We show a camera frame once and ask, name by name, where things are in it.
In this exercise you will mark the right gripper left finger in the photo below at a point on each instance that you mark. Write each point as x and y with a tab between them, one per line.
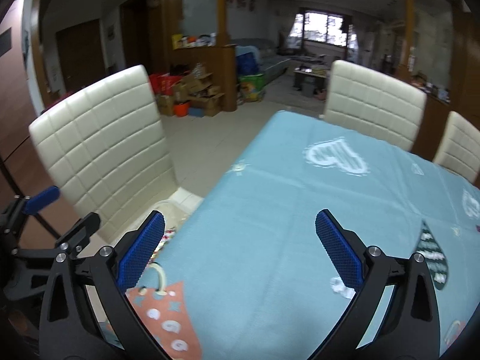
68	326

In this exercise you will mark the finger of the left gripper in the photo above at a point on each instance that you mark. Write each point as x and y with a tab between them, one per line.
33	205
78	237

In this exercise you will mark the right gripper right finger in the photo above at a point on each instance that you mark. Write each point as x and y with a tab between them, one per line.
410	325

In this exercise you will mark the cream chair beside table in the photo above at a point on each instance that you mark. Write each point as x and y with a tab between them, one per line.
105	149

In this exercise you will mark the light blue patterned tablecloth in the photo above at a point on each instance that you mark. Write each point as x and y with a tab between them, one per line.
261	270

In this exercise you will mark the red buckets and boxes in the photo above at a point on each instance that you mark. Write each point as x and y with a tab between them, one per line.
171	95

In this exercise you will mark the cream chair far right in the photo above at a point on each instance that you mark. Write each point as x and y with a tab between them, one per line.
459	148

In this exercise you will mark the pile of cardboard boxes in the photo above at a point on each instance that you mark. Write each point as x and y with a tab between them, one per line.
205	98

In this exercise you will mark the colourful green shopping bag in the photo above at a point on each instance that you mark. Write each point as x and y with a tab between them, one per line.
252	87

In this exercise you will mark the wooden divider cabinet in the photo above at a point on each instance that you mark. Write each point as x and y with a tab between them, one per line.
218	59

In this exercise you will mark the cream chair far middle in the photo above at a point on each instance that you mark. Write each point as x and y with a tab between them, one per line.
374	104

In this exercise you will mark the grey sofa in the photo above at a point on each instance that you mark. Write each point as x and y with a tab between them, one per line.
270	63

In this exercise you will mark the coffee table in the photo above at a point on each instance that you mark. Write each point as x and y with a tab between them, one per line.
305	75

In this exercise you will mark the barred window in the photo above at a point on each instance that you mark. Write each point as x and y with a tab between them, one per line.
322	27

